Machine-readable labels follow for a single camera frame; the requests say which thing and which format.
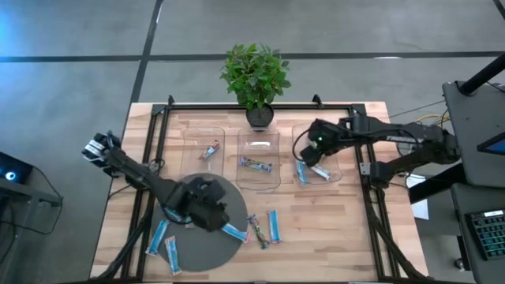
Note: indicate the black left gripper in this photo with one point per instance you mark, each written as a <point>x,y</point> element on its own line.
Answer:
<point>205,209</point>

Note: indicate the round grey woven placemat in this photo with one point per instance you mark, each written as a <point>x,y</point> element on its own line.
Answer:
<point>205,252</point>

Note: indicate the clear plastic bin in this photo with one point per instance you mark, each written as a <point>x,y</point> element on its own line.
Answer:
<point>193,165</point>
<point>333,173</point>
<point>256,181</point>

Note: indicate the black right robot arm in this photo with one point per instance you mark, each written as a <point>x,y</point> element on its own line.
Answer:
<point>394,136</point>

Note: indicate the dark grey side desk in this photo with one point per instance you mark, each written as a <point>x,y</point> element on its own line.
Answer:
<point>459,197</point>

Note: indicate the tablet with blue screen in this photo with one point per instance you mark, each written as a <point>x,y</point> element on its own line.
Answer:
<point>495,146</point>

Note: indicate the red blue granola bar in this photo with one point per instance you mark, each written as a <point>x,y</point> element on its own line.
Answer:
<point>209,150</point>

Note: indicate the black keyboard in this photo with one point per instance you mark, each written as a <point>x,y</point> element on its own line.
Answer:
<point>489,234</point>

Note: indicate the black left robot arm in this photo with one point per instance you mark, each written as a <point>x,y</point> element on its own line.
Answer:
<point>134,173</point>

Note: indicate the potted green plant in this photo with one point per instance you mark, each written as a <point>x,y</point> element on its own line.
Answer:
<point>254,75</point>

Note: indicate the purple green granola bar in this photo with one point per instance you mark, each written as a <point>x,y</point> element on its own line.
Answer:
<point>256,164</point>
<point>258,232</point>

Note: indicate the black device with blue light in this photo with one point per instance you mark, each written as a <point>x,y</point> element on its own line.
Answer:
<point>16,165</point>

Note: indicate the black round pole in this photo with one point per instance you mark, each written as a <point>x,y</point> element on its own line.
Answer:
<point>481,75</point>

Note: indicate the black aluminium rig frame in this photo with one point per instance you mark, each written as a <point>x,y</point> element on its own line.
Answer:
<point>276,107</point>

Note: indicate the white paper sheet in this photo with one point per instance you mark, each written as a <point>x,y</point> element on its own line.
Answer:
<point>420,209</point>

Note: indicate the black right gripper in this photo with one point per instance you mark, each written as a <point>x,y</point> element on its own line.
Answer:
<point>323,144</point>

